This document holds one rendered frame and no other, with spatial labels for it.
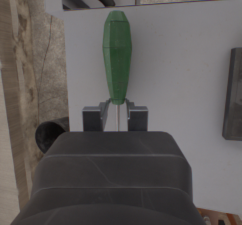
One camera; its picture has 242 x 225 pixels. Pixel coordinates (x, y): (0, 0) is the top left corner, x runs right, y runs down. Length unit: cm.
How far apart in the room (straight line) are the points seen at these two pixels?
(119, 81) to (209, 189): 14
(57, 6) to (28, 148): 172
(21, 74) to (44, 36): 40
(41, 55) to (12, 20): 34
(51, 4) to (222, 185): 25
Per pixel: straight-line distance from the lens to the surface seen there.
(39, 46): 182
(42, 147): 168
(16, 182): 191
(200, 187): 21
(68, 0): 26
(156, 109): 17
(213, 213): 112
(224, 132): 18
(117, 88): 15
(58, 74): 170
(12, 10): 178
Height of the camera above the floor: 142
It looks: 72 degrees down
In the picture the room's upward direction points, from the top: 131 degrees counter-clockwise
